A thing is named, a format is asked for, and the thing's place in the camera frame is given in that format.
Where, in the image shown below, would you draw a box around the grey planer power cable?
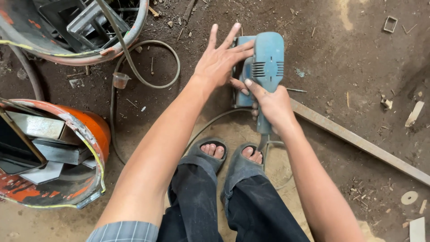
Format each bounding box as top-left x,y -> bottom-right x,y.
183,108 -> 295,191

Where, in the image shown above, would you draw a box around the small clear plastic cup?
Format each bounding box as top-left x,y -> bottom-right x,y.
112,72 -> 132,89

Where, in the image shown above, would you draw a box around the person's right hand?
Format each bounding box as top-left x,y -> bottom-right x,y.
244,79 -> 298,134

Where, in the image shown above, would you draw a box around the square metal tube offcut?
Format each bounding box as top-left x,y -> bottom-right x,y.
383,16 -> 398,34

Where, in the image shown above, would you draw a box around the person's left hand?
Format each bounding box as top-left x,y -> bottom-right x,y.
193,23 -> 255,96

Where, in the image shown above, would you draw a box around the white flat board piece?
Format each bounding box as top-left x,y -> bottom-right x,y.
409,216 -> 426,242

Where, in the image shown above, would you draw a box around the thick dark grey hose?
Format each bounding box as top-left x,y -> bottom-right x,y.
0,32 -> 46,102

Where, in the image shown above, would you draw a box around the grey looped hose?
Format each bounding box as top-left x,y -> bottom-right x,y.
95,0 -> 181,165

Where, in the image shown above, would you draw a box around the black dusty trousers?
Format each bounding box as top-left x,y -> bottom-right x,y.
157,163 -> 311,242

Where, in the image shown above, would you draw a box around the orange bucket of grey steel pieces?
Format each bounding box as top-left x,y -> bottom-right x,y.
0,98 -> 111,210

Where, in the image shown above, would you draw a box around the round white disc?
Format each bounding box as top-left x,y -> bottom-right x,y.
400,190 -> 419,206

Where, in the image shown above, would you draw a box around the pale wood offcut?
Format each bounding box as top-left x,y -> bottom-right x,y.
404,101 -> 425,128

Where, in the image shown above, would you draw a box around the grey checked shirt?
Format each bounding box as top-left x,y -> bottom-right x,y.
86,221 -> 160,242

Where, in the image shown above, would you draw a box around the long rusty metal bar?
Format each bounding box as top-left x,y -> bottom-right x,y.
290,98 -> 430,187

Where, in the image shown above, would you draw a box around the grey rubber sandal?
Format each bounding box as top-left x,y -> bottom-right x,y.
222,143 -> 267,199
186,137 -> 228,174

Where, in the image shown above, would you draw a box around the orange bucket of dark metal offcuts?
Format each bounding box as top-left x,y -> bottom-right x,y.
0,0 -> 150,66

